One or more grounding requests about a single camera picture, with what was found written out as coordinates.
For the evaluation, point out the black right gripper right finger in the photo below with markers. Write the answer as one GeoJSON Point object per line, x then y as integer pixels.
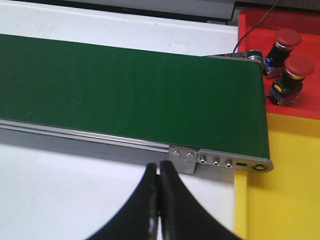
{"type": "Point", "coordinates": [182, 216]}

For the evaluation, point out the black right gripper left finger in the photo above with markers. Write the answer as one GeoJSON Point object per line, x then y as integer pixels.
{"type": "Point", "coordinates": [138, 218]}

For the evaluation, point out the red push button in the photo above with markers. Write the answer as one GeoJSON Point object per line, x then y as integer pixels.
{"type": "Point", "coordinates": [286, 89]}
{"type": "Point", "coordinates": [285, 39]}

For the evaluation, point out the yellow plastic tray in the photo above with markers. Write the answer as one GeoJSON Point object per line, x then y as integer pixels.
{"type": "Point", "coordinates": [283, 204]}

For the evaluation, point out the green conveyor belt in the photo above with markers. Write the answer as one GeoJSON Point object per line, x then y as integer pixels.
{"type": "Point", "coordinates": [196, 109]}

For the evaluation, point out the red plastic tray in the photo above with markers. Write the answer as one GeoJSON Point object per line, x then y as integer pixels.
{"type": "Point", "coordinates": [256, 30]}

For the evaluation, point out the grey stone counter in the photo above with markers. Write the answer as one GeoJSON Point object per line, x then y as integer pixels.
{"type": "Point", "coordinates": [220, 11]}

